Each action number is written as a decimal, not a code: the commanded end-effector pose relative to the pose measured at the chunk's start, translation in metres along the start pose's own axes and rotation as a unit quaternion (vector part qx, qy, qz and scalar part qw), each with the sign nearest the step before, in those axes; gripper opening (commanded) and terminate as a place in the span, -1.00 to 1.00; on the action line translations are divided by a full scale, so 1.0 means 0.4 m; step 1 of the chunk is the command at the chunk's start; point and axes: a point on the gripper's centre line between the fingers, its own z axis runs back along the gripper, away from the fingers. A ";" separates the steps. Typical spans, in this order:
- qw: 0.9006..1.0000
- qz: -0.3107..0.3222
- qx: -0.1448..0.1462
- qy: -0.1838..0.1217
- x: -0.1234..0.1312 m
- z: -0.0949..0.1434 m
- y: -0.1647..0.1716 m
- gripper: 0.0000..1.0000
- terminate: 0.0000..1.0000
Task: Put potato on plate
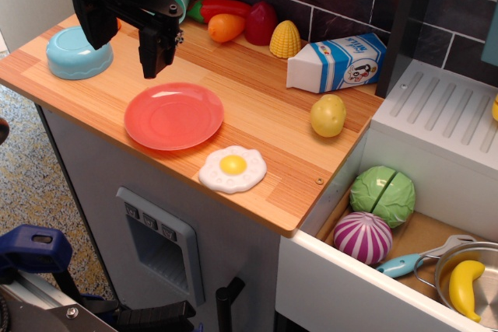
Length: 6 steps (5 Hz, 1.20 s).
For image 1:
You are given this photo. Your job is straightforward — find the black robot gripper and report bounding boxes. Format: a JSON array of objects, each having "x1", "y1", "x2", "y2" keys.
[{"x1": 72, "y1": 0, "x2": 184, "y2": 79}]

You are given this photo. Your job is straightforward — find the toy fried egg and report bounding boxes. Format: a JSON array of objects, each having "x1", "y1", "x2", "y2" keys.
[{"x1": 198, "y1": 145, "x2": 267, "y2": 194}]

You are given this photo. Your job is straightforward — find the purple toy onion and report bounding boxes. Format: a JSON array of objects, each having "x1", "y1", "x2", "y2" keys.
[{"x1": 333, "y1": 212, "x2": 393, "y2": 265}]

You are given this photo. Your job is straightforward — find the yellow toy banana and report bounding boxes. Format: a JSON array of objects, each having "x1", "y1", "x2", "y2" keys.
[{"x1": 448, "y1": 260, "x2": 486, "y2": 323}]

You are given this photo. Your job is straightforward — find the toy milk carton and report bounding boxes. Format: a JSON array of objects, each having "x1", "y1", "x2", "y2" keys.
[{"x1": 286, "y1": 33, "x2": 387, "y2": 93}]

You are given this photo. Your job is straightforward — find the orange toy carrot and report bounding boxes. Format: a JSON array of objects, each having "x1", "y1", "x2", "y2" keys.
[{"x1": 208, "y1": 14, "x2": 246, "y2": 43}]

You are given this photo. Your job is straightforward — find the blue clamp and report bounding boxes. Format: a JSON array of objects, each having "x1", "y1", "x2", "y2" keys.
[{"x1": 1, "y1": 224, "x2": 72, "y2": 284}]

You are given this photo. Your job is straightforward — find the grey toy fridge dispenser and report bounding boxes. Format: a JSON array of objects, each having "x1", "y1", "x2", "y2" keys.
[{"x1": 116, "y1": 187, "x2": 205, "y2": 306}]

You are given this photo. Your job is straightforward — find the light blue plastic bowl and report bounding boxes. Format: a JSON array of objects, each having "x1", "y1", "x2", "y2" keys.
[{"x1": 46, "y1": 26, "x2": 114, "y2": 80}]

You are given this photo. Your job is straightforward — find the yellow toy corn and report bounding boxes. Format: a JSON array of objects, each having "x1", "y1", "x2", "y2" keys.
[{"x1": 269, "y1": 20, "x2": 302, "y2": 58}]

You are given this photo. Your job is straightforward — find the green toy cabbage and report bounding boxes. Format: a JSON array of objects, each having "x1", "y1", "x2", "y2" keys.
[{"x1": 349, "y1": 166, "x2": 416, "y2": 229}]

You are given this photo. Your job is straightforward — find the red toy chili pepper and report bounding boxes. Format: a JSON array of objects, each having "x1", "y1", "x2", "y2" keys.
[{"x1": 187, "y1": 0, "x2": 251, "y2": 24}]

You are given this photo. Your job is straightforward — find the yellow toy potato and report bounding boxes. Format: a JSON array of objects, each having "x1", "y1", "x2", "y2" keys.
[{"x1": 310, "y1": 94, "x2": 346, "y2": 138}]

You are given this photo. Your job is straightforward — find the teal handled toy utensil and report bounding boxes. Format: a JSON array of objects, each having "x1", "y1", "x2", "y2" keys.
[{"x1": 376, "y1": 234, "x2": 476, "y2": 278}]

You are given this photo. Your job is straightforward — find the grey dish drainer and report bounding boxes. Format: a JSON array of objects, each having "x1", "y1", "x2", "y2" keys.
[{"x1": 370, "y1": 60, "x2": 497, "y2": 179}]

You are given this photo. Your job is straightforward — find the black cabinet door handle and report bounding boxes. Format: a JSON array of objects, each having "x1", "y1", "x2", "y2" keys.
[{"x1": 216, "y1": 277, "x2": 245, "y2": 332}]

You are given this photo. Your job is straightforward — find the red plastic plate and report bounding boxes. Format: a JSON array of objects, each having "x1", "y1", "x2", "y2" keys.
[{"x1": 124, "y1": 82, "x2": 224, "y2": 151}]

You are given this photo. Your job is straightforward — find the silver metal pot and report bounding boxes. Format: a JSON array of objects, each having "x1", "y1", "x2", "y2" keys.
[{"x1": 414, "y1": 242, "x2": 497, "y2": 331}]

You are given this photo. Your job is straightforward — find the dark red toy fruit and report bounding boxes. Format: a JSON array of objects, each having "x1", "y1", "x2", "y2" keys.
[{"x1": 244, "y1": 1, "x2": 278, "y2": 46}]

